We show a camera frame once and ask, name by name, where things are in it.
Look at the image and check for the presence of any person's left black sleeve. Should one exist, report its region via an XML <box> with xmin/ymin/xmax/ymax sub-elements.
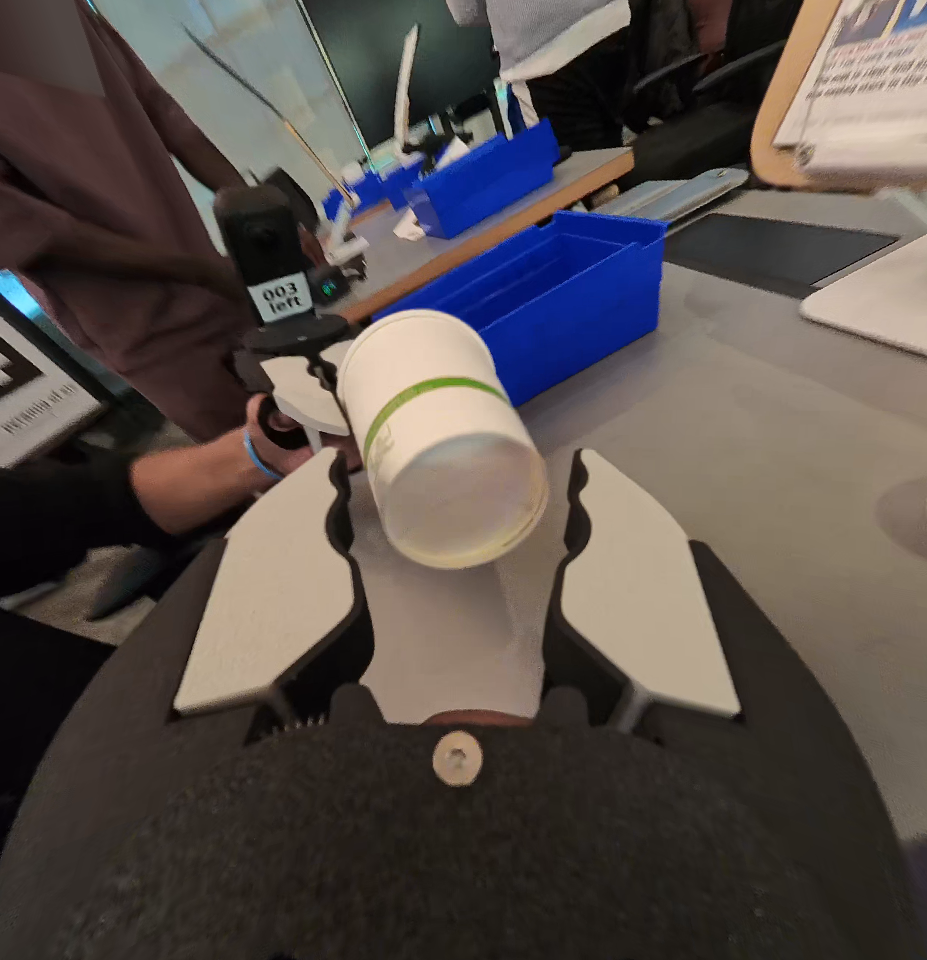
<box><xmin>0</xmin><ymin>450</ymin><xmax>176</xmax><ymax>624</ymax></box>

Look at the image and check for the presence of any framed marker sign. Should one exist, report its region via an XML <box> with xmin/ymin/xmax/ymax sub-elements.
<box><xmin>0</xmin><ymin>296</ymin><xmax>108</xmax><ymax>470</ymax></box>

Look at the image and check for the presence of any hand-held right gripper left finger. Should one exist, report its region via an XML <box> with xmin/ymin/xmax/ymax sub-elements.
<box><xmin>173</xmin><ymin>448</ymin><xmax>375</xmax><ymax>723</ymax></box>

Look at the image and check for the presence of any person's left forearm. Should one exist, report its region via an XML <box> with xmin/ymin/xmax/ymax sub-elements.
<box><xmin>129</xmin><ymin>431</ymin><xmax>266</xmax><ymax>537</ymax></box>

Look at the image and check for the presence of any white board stand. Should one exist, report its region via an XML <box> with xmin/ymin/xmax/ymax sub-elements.
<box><xmin>801</xmin><ymin>187</ymin><xmax>927</xmax><ymax>361</ymax></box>

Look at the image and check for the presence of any black office chair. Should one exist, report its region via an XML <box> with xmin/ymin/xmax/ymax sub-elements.
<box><xmin>632</xmin><ymin>37</ymin><xmax>787</xmax><ymax>189</ymax></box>

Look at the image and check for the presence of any person's left hand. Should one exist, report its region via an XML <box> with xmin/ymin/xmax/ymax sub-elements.
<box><xmin>262</xmin><ymin>438</ymin><xmax>363</xmax><ymax>481</ymax></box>

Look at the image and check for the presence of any white paper cup green band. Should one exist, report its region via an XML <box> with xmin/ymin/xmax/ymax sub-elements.
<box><xmin>336</xmin><ymin>309</ymin><xmax>549</xmax><ymax>570</ymax></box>

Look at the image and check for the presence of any grey metal tray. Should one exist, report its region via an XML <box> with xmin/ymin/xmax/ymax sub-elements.
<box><xmin>594</xmin><ymin>168</ymin><xmax>751</xmax><ymax>222</ymax></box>

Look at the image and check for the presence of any blue wristband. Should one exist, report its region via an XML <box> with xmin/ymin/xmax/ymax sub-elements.
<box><xmin>242</xmin><ymin>427</ymin><xmax>285</xmax><ymax>483</ymax></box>

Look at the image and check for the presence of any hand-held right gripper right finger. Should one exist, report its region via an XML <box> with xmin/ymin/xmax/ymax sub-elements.
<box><xmin>543</xmin><ymin>448</ymin><xmax>742</xmax><ymax>732</ymax></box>

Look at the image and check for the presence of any dark table cable cover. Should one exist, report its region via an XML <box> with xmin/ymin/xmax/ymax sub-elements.
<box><xmin>662</xmin><ymin>213</ymin><xmax>903</xmax><ymax>290</ymax></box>

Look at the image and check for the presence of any black wall screen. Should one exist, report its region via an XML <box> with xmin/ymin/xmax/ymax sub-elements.
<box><xmin>298</xmin><ymin>0</ymin><xmax>502</xmax><ymax>151</ymax></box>

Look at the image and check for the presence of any blue plastic bin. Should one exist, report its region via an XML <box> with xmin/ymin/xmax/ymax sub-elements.
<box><xmin>403</xmin><ymin>118</ymin><xmax>561</xmax><ymax>241</ymax></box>
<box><xmin>322</xmin><ymin>168</ymin><xmax>390</xmax><ymax>219</ymax></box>
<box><xmin>388</xmin><ymin>161</ymin><xmax>427</xmax><ymax>211</ymax></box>
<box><xmin>373</xmin><ymin>211</ymin><xmax>669</xmax><ymax>408</ymax></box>

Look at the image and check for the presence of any wooden instruction board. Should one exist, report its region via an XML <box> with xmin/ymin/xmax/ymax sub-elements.
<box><xmin>750</xmin><ymin>0</ymin><xmax>927</xmax><ymax>198</ymax></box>

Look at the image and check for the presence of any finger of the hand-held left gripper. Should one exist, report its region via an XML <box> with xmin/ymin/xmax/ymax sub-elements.
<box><xmin>261</xmin><ymin>356</ymin><xmax>354</xmax><ymax>438</ymax></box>

